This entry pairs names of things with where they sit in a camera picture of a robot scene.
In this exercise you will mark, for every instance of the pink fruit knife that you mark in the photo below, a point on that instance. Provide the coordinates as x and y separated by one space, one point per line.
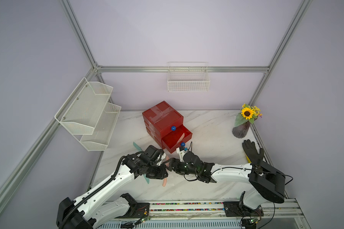
167 165
181 137

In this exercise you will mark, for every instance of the sunflower bouquet in vase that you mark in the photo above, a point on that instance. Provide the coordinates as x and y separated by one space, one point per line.
247 116

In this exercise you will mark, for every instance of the red drawer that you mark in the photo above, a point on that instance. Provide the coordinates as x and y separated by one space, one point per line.
170 140

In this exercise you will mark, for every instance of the white mesh two-tier shelf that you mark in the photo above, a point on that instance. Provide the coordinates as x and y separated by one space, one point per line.
89 115

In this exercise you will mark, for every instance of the teal fruit knife upper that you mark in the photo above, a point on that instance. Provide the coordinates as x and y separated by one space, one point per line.
138 148

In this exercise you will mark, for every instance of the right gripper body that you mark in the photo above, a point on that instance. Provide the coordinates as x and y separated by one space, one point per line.
181 167

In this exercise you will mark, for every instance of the teal fruit knife lower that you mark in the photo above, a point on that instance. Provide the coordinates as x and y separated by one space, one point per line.
147 179

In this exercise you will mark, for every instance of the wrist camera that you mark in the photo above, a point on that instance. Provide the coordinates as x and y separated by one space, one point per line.
160 157
181 151

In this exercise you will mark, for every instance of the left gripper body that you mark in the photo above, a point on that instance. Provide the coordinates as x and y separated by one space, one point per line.
155 171

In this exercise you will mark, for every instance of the red drawer cabinet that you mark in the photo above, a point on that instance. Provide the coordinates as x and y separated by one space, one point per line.
160 120

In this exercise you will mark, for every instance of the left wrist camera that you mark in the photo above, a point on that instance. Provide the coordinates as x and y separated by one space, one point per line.
160 157

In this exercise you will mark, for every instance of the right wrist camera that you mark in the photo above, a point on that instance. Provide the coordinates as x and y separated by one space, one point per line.
181 151

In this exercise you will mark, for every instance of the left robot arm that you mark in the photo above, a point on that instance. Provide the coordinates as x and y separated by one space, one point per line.
91 210

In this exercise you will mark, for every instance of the teal fruit knife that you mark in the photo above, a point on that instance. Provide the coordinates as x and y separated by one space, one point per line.
138 148
147 179

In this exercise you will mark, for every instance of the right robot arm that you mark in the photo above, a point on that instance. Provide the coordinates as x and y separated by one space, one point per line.
267 183

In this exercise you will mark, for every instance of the black glove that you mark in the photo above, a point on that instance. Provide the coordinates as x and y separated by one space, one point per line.
252 154

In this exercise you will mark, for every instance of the white wire wall basket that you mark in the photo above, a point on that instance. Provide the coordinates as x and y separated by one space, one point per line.
188 77

